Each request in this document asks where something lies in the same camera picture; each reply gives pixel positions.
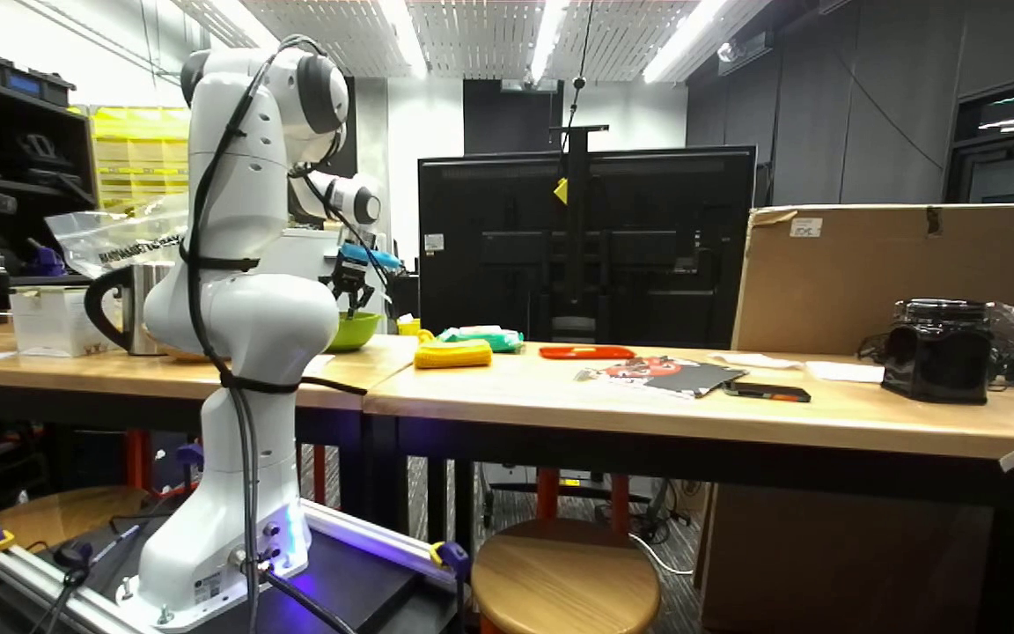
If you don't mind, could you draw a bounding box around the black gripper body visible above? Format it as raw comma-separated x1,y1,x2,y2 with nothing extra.
323,261,387,307

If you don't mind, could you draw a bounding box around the green plastic bowl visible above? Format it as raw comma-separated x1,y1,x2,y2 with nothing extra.
323,307,387,357

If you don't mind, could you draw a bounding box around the green snack packet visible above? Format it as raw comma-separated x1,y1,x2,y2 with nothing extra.
432,320,529,357

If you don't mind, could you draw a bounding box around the orange flat tool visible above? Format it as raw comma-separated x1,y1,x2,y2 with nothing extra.
535,343,641,363

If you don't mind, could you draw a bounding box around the clear plastic bag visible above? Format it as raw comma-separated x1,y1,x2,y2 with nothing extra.
41,206,185,281

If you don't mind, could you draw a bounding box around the red patterned sheet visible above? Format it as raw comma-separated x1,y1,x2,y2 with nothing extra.
573,357,691,389

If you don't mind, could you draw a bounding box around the black computer monitor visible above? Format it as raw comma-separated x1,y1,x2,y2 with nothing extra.
414,144,756,354

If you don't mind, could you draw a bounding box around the clear plastic container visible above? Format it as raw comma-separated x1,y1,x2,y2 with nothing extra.
7,280,111,363

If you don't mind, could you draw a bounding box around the round wooden stool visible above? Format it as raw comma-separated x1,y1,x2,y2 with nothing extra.
467,522,665,634

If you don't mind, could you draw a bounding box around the black phone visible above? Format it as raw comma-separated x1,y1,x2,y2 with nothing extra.
722,378,813,405

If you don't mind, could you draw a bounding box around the brown cardboard box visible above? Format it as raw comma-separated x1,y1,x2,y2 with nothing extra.
729,202,1014,363

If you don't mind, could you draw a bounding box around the cyan wrist camera mount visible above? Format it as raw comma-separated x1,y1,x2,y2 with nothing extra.
339,240,404,275

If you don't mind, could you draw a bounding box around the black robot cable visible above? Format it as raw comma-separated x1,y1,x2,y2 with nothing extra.
175,33,351,634

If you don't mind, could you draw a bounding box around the black handled pitcher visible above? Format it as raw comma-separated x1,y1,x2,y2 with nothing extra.
81,261,164,357

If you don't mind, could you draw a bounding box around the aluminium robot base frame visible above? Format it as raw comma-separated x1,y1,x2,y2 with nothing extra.
0,496,475,634

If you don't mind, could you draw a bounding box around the black camera device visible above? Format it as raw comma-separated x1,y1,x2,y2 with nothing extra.
877,295,997,405

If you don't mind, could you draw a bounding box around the black wall cabinet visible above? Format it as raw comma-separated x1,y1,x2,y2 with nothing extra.
942,65,1014,206

